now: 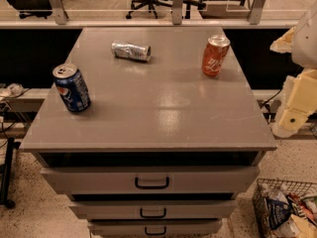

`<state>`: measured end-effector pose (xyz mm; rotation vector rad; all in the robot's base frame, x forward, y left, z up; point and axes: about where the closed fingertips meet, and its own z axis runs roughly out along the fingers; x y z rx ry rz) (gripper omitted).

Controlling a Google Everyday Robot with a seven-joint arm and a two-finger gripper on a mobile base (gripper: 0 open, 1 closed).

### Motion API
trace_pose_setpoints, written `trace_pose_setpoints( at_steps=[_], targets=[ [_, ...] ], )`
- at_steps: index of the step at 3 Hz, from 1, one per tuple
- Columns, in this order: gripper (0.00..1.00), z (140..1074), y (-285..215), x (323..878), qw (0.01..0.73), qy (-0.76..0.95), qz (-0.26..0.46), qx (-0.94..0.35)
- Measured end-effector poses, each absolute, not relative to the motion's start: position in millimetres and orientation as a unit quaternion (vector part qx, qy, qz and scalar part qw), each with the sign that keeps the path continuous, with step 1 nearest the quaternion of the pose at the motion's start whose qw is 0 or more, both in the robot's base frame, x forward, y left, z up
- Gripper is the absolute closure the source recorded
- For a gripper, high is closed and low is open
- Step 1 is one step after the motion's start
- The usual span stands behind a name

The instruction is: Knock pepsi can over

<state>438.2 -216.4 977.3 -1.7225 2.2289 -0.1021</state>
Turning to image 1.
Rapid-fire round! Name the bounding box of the grey drawer cabinet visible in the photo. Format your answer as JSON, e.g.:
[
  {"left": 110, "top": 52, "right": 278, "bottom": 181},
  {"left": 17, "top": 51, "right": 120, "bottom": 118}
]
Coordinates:
[{"left": 19, "top": 26, "right": 278, "bottom": 238}]

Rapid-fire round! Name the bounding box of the blue snack bag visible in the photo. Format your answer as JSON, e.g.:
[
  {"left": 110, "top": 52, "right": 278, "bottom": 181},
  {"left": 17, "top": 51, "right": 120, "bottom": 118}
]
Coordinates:
[{"left": 266, "top": 198, "right": 292, "bottom": 230}]

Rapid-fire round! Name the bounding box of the black stand with caster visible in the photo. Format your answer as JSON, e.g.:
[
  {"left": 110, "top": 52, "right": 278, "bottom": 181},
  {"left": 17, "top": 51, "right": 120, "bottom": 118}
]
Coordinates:
[{"left": 0, "top": 138, "right": 21, "bottom": 209}]

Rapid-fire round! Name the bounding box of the yellow snack bag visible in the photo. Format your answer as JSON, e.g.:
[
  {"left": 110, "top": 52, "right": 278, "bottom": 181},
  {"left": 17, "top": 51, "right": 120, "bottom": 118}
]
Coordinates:
[{"left": 291, "top": 215, "right": 317, "bottom": 238}]

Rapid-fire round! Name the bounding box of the crushed silver can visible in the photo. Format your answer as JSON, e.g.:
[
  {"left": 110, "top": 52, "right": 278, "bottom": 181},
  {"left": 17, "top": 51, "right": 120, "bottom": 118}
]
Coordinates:
[{"left": 111, "top": 40, "right": 152, "bottom": 61}]

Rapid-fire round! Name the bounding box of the black cable right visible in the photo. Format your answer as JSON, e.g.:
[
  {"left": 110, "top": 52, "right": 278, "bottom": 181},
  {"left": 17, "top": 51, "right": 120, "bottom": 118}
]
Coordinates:
[{"left": 259, "top": 88, "right": 283, "bottom": 124}]

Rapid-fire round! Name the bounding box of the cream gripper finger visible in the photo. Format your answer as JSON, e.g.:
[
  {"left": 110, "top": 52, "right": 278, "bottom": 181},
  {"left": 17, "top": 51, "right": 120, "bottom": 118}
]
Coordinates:
[
  {"left": 271, "top": 106, "right": 310, "bottom": 138},
  {"left": 269, "top": 27, "right": 295, "bottom": 54}
]

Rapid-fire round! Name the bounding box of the bottom grey drawer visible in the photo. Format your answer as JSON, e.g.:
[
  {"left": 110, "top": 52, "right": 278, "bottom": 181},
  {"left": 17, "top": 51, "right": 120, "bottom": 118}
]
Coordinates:
[{"left": 88, "top": 219, "right": 222, "bottom": 236}]

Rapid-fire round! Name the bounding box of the red snack bag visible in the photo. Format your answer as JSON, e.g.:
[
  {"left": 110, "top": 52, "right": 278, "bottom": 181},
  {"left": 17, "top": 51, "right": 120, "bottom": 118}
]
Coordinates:
[{"left": 286, "top": 193, "right": 316, "bottom": 224}]

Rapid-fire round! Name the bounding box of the top grey drawer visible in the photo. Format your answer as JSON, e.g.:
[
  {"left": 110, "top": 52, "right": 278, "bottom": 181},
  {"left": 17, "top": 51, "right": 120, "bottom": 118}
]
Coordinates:
[{"left": 41, "top": 166, "right": 260, "bottom": 194}]

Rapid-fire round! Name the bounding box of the cables and clutter on shelf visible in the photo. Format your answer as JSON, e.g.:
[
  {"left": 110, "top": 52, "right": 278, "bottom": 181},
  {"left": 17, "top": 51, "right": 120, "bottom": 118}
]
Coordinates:
[{"left": 0, "top": 82, "right": 31, "bottom": 114}]

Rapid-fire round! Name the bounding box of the black office chair centre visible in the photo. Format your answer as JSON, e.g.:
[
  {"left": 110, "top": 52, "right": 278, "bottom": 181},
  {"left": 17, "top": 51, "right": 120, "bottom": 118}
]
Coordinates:
[{"left": 125, "top": 0, "right": 207, "bottom": 21}]

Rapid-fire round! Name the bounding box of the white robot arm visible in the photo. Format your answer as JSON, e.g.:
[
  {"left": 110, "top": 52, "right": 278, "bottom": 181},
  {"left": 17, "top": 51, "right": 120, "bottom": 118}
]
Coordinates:
[{"left": 269, "top": 2, "right": 317, "bottom": 138}]

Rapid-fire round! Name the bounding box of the middle grey drawer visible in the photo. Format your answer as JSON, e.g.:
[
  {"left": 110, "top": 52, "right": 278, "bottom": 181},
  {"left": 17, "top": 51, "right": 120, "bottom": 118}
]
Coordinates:
[{"left": 69, "top": 200, "right": 236, "bottom": 220}]

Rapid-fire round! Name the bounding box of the grey drawer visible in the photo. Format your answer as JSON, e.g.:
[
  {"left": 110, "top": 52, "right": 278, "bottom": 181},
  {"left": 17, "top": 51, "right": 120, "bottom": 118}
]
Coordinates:
[
  {"left": 88, "top": 219, "right": 222, "bottom": 236},
  {"left": 69, "top": 200, "right": 236, "bottom": 220},
  {"left": 41, "top": 166, "right": 260, "bottom": 194}
]

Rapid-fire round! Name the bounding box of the blue pepsi can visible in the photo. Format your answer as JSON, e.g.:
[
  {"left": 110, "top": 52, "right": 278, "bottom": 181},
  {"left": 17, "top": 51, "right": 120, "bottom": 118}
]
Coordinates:
[{"left": 53, "top": 63, "right": 91, "bottom": 112}]

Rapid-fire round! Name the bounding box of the orange soda can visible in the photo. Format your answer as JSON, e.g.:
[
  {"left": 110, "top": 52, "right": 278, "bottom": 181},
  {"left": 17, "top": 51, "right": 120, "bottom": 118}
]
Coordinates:
[{"left": 201, "top": 35, "right": 231, "bottom": 77}]

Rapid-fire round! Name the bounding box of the wire basket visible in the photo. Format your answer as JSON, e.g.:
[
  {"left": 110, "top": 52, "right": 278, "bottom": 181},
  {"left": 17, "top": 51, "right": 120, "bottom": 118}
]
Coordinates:
[{"left": 253, "top": 178, "right": 317, "bottom": 238}]

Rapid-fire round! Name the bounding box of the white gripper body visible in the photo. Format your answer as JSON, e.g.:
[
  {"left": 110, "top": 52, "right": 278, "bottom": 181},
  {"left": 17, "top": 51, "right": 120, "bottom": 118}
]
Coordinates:
[{"left": 285, "top": 68, "right": 317, "bottom": 115}]

